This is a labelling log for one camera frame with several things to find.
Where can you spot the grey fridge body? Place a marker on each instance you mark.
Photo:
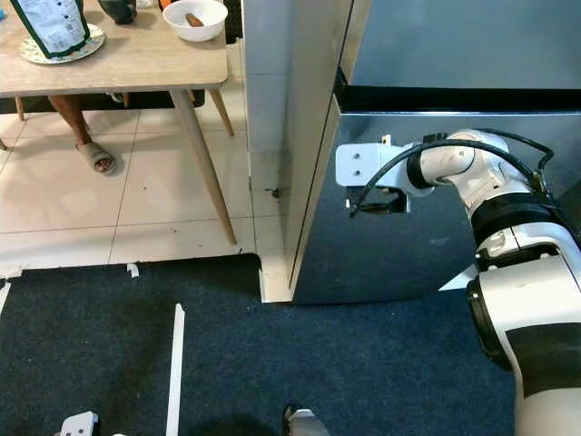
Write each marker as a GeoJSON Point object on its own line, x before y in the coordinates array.
{"type": "Point", "coordinates": [313, 109]}

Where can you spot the long white floor tape strip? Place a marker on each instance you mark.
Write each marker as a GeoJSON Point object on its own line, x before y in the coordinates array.
{"type": "Point", "coordinates": [4, 298]}
{"type": "Point", "coordinates": [175, 372]}

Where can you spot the dark blue carpet mat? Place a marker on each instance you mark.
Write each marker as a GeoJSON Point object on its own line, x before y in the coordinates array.
{"type": "Point", "coordinates": [372, 363]}

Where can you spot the seated person blue shirt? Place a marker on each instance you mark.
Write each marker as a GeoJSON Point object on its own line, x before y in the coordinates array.
{"type": "Point", "coordinates": [71, 118]}

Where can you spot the silver robot right leg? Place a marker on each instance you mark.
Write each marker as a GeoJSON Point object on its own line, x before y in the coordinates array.
{"type": "Point", "coordinates": [309, 425]}

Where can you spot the green coffee bag white label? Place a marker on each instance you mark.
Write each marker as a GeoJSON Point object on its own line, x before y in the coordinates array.
{"type": "Point", "coordinates": [54, 23]}

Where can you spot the white bowl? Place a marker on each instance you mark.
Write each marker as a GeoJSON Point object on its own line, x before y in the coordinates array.
{"type": "Point", "coordinates": [211, 27]}

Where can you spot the patterned round plate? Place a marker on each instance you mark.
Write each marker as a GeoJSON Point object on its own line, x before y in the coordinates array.
{"type": "Point", "coordinates": [86, 54]}

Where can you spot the small white tape piece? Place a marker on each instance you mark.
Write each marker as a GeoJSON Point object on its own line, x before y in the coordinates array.
{"type": "Point", "coordinates": [132, 270]}

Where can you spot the brown food piece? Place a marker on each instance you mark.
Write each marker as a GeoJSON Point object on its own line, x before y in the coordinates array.
{"type": "Point", "coordinates": [193, 19]}

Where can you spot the light wooden table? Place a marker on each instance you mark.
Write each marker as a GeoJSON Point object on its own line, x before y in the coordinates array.
{"type": "Point", "coordinates": [136, 64]}

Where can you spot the dark cup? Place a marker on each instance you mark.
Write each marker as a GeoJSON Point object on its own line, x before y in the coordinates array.
{"type": "Point", "coordinates": [116, 11]}

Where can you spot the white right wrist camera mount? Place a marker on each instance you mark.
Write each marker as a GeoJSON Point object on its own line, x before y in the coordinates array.
{"type": "Point", "coordinates": [363, 163]}

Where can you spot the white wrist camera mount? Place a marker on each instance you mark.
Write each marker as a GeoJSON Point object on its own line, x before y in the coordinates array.
{"type": "Point", "coordinates": [82, 425]}
{"type": "Point", "coordinates": [363, 163]}

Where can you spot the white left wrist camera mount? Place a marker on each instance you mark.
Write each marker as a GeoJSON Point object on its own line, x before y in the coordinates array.
{"type": "Point", "coordinates": [82, 425]}

